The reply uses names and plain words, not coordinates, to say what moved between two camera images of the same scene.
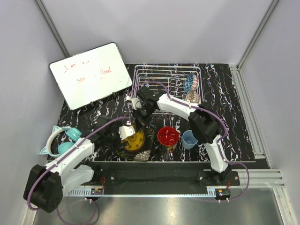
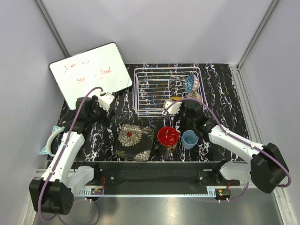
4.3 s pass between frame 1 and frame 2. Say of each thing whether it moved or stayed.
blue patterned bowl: stayed
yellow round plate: moved
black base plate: stayed
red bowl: stayed
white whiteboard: stayed
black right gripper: moved
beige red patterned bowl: stayed
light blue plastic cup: stayed
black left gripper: moved
